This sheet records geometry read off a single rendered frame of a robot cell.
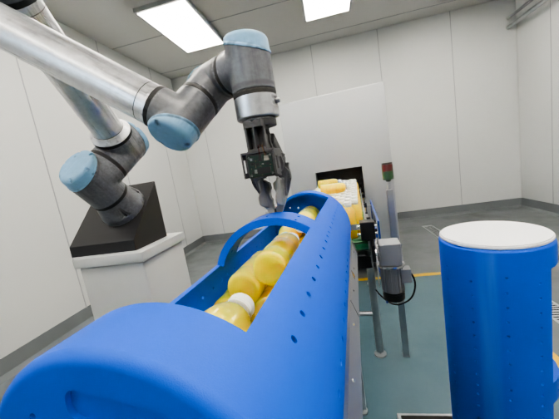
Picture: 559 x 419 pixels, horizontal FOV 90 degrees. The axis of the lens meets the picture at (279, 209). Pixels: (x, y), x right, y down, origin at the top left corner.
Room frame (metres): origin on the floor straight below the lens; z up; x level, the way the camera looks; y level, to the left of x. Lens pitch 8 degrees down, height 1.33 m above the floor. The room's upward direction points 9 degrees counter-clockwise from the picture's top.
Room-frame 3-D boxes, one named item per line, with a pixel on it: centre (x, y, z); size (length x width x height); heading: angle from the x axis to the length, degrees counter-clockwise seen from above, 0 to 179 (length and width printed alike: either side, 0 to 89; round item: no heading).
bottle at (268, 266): (0.58, 0.01, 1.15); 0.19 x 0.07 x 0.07; 164
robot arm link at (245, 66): (0.61, 0.01, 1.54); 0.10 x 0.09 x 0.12; 48
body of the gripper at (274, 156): (0.60, 0.01, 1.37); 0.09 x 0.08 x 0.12; 164
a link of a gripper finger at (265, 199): (0.61, 0.03, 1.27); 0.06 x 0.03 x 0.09; 164
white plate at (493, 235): (0.82, -0.63, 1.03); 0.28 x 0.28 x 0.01
